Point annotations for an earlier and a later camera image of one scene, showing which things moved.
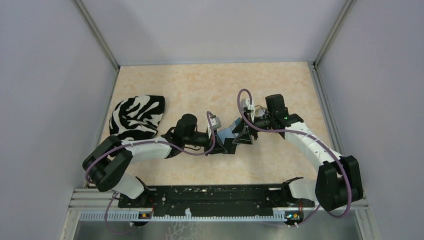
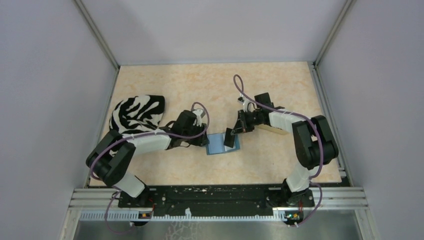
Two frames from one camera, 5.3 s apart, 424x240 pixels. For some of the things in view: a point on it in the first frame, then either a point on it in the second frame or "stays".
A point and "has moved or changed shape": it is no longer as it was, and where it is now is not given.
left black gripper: (219, 147) -> (202, 140)
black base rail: (246, 200) stays
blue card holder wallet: (227, 133) has moved or changed shape
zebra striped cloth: (137, 117) stays
